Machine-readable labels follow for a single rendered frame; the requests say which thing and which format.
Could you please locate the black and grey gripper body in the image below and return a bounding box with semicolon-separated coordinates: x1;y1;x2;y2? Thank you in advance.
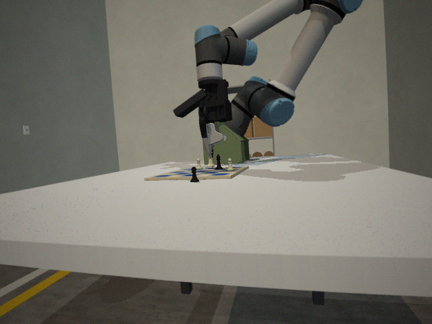
198;79;232;124

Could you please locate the blue and cream chessboard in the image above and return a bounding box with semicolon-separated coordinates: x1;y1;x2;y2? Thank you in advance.
144;166;249;181

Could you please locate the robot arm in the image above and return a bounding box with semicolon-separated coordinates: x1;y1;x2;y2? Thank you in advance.
194;0;363;137

